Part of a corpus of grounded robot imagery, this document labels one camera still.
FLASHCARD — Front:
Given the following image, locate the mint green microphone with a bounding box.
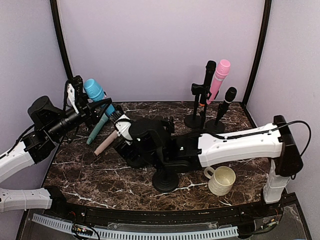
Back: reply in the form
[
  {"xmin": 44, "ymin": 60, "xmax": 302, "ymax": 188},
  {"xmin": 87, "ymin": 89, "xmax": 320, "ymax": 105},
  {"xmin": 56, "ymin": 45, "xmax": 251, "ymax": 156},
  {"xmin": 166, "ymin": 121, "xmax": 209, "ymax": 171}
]
[{"xmin": 86, "ymin": 114, "xmax": 109, "ymax": 145}]

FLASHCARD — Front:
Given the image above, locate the blue microphone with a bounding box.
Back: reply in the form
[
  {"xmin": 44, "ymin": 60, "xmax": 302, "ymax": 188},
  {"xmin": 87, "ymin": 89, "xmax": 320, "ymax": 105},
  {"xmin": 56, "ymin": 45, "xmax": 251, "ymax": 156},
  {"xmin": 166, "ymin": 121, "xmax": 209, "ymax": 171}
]
[{"xmin": 83, "ymin": 78, "xmax": 107, "ymax": 102}]

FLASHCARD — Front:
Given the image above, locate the beige microphone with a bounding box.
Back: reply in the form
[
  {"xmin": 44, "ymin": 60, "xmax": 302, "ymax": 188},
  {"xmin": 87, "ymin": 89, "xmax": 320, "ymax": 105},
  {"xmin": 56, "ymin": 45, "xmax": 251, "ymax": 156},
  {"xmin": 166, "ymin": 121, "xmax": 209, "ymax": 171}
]
[{"xmin": 93, "ymin": 130, "xmax": 118, "ymax": 156}]

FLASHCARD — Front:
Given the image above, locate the black stand of green microphone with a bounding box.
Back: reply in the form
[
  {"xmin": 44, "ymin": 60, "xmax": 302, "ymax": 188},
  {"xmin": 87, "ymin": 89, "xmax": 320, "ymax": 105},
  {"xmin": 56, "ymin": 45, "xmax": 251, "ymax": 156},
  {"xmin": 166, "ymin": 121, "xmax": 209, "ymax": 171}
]
[{"xmin": 152, "ymin": 169, "xmax": 179, "ymax": 193}]

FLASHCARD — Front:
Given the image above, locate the black stand of blue microphone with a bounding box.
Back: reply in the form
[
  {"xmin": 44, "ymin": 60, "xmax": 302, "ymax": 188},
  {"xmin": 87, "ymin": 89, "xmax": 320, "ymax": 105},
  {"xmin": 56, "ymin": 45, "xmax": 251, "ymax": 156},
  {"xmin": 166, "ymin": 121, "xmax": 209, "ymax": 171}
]
[{"xmin": 126, "ymin": 157, "xmax": 147, "ymax": 169}]

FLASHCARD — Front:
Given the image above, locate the black stand of beige microphone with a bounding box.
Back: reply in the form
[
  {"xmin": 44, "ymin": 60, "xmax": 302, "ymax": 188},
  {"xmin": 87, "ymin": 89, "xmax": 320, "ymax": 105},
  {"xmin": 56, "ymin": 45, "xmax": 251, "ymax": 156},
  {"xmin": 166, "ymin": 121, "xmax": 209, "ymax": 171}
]
[{"xmin": 161, "ymin": 116, "xmax": 175, "ymax": 134}]

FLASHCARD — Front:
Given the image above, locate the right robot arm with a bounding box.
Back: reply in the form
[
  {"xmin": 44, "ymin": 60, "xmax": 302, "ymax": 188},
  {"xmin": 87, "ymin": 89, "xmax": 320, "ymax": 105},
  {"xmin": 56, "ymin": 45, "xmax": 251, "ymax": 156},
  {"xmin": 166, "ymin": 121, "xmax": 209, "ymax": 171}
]
[{"xmin": 113, "ymin": 115, "xmax": 304, "ymax": 217}]

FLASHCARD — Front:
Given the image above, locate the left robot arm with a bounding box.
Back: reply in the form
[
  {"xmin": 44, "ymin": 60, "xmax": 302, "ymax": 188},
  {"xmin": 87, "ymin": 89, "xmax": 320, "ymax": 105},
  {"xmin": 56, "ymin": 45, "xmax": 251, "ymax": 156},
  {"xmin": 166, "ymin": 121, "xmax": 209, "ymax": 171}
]
[{"xmin": 0, "ymin": 95, "xmax": 112, "ymax": 218}]

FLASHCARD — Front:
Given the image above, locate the black stand of pink microphone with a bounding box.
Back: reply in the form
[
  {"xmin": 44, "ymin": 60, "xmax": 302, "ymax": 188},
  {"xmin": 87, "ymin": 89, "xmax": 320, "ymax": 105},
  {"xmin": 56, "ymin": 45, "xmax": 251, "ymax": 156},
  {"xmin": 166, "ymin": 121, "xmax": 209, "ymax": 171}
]
[{"xmin": 184, "ymin": 111, "xmax": 203, "ymax": 129}]

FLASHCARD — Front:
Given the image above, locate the black stand of tall microphone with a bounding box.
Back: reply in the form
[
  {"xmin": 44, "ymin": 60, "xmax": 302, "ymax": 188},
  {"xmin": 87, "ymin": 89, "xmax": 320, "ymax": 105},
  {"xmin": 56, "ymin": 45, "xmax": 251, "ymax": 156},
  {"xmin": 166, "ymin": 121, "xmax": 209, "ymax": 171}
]
[{"xmin": 191, "ymin": 83, "xmax": 212, "ymax": 129}]

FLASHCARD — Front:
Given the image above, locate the black stand of small microphone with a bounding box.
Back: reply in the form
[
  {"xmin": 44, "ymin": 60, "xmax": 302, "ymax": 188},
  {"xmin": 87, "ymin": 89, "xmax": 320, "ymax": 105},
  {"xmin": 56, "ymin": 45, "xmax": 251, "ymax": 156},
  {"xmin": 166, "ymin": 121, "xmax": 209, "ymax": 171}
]
[{"xmin": 205, "ymin": 103, "xmax": 225, "ymax": 134}]

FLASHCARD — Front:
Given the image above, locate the tall black microphone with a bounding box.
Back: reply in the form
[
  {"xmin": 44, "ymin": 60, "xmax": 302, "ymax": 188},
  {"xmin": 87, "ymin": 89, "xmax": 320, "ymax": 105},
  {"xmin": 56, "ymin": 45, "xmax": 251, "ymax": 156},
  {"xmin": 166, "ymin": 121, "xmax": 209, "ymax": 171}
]
[{"xmin": 199, "ymin": 60, "xmax": 217, "ymax": 106}]

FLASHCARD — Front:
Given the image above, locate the small black microphone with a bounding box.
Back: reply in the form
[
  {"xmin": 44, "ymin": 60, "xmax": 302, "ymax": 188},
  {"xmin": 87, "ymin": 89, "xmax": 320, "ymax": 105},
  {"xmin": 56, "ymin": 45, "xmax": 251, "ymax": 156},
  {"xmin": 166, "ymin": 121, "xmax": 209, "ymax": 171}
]
[{"xmin": 216, "ymin": 86, "xmax": 237, "ymax": 121}]

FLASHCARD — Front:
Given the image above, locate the pink microphone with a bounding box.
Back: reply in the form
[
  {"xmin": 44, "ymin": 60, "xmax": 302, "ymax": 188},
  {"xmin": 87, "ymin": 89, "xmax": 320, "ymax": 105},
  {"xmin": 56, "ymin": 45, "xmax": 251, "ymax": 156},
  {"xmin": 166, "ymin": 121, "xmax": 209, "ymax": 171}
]
[{"xmin": 206, "ymin": 59, "xmax": 231, "ymax": 105}]

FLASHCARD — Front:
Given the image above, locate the cream ribbed mug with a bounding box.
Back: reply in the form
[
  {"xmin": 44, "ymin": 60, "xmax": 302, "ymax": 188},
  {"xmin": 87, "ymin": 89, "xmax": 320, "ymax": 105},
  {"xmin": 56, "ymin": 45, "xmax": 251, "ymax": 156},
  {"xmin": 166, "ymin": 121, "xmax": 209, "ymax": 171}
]
[{"xmin": 203, "ymin": 166, "xmax": 236, "ymax": 197}]

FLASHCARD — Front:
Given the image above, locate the black front rail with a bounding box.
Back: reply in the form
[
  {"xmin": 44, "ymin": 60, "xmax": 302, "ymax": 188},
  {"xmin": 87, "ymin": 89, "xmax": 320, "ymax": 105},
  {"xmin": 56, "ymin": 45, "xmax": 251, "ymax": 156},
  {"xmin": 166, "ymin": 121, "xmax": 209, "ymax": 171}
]
[{"xmin": 44, "ymin": 202, "xmax": 283, "ymax": 226}]

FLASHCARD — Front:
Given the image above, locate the black left corner post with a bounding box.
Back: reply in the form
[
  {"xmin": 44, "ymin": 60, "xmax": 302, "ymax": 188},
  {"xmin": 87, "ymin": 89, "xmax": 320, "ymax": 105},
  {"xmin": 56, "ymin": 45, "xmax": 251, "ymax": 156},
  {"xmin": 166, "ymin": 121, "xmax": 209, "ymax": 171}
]
[{"xmin": 49, "ymin": 0, "xmax": 73, "ymax": 80}]

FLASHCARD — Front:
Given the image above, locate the black corner post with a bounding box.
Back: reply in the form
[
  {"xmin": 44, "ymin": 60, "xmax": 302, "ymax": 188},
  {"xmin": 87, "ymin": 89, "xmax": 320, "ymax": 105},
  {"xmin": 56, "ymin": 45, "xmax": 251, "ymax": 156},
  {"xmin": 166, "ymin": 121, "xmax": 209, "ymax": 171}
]
[
  {"xmin": 241, "ymin": 0, "xmax": 272, "ymax": 109},
  {"xmin": 49, "ymin": 0, "xmax": 73, "ymax": 80}
]

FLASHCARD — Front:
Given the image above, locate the white cable duct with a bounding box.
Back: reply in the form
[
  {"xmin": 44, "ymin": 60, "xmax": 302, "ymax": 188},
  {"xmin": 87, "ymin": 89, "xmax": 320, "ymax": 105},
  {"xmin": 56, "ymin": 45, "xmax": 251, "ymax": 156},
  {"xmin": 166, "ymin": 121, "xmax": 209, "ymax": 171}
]
[{"xmin": 31, "ymin": 213, "xmax": 239, "ymax": 240}]

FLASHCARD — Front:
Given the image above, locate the black right corner post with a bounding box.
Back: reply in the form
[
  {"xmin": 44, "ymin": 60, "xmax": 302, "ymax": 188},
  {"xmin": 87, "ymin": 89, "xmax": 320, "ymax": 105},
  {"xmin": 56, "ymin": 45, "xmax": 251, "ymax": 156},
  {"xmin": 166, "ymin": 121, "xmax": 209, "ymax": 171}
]
[{"xmin": 241, "ymin": 0, "xmax": 272, "ymax": 109}]

